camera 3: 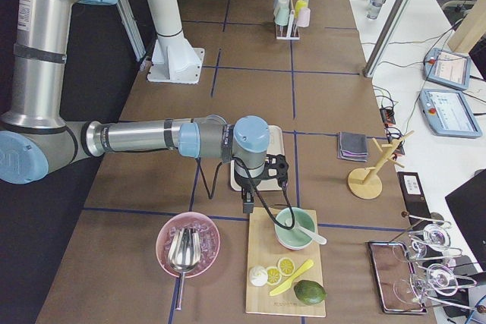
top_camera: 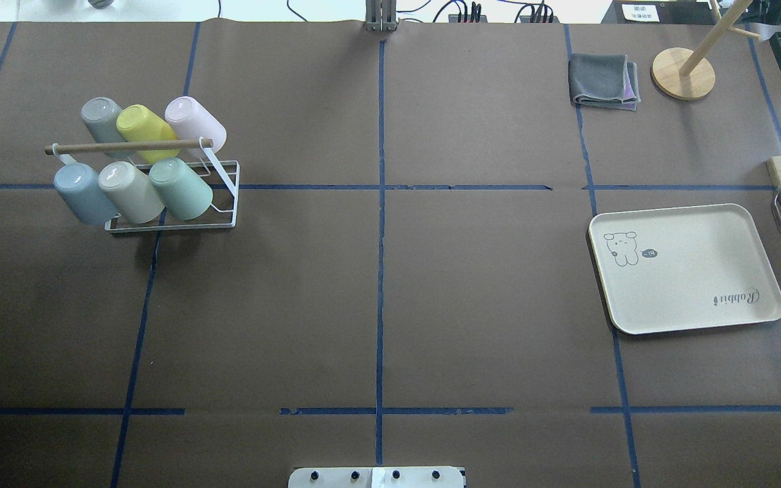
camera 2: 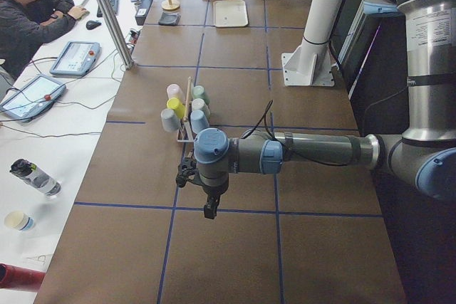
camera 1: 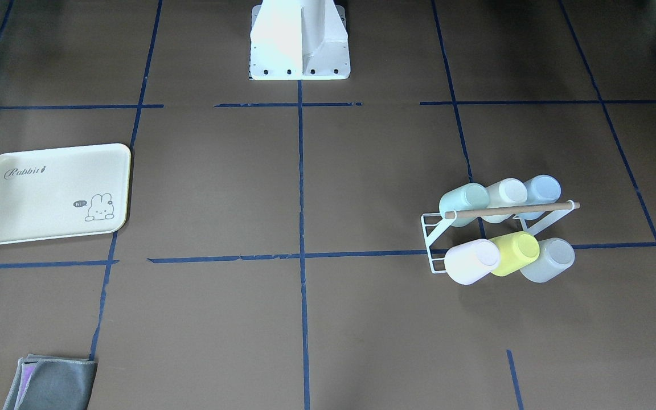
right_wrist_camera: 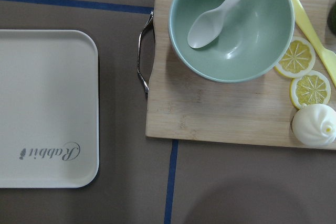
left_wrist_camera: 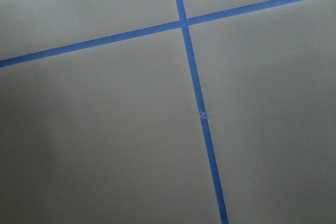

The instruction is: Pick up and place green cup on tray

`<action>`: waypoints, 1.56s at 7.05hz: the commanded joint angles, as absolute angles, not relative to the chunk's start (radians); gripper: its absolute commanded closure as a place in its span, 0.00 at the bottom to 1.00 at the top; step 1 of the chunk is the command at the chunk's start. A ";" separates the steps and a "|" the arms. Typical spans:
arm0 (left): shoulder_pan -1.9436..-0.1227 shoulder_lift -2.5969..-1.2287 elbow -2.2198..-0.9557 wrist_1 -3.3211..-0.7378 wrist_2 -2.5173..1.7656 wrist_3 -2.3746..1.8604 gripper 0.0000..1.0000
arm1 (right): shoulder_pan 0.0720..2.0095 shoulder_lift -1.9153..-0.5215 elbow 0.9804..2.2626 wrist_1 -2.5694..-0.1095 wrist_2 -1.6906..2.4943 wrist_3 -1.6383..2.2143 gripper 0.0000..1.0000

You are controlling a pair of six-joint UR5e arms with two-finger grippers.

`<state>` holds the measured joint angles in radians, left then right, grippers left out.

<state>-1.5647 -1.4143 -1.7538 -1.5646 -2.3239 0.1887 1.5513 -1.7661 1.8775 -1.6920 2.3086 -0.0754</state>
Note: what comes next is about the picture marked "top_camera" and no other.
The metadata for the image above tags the green cup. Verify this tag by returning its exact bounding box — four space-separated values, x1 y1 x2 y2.
148 157 213 220

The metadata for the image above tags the pink cup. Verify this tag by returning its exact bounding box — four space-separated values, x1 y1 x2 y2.
164 96 227 152

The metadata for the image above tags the beige cup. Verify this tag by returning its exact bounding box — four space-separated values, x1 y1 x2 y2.
98 161 165 224

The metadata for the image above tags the yellow cup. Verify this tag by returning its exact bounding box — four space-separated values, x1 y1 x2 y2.
117 104 180 164

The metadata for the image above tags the cream rabbit tray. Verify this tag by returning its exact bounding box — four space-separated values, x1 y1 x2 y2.
588 203 781 336

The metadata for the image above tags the blue cup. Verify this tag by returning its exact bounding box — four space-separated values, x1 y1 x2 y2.
54 163 119 225

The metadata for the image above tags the grey cup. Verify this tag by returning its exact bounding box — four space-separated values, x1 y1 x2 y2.
80 97 126 143

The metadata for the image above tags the black power strip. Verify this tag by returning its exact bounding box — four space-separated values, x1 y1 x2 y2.
447 1 489 24

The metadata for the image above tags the grey folded cloth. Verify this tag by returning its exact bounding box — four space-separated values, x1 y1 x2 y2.
568 53 641 111

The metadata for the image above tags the wooden mug tree stand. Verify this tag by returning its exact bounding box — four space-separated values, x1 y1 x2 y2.
650 1 763 101

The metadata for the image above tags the aluminium frame post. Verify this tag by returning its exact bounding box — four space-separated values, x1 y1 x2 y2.
365 0 399 32

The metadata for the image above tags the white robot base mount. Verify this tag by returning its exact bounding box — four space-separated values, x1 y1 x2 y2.
287 466 467 487

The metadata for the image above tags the white wire cup rack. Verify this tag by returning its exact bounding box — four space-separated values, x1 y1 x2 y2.
45 137 241 234

